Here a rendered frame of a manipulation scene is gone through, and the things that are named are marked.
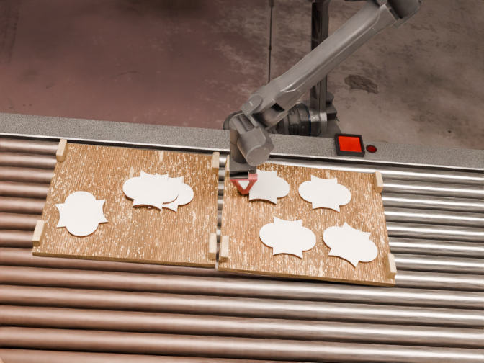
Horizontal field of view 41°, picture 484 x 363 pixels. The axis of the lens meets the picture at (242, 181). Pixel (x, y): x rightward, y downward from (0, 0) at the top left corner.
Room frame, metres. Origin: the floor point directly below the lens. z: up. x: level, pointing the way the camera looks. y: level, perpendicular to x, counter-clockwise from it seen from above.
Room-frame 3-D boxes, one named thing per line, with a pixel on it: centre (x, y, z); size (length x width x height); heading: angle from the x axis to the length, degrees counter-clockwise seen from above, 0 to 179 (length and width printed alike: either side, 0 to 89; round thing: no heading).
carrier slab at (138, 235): (1.01, 0.25, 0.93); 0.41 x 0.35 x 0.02; 97
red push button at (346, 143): (1.35, -0.28, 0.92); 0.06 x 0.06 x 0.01; 8
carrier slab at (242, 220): (1.05, -0.17, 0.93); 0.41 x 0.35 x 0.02; 95
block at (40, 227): (0.86, 0.43, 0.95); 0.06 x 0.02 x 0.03; 7
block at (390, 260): (0.93, -0.37, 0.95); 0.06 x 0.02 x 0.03; 5
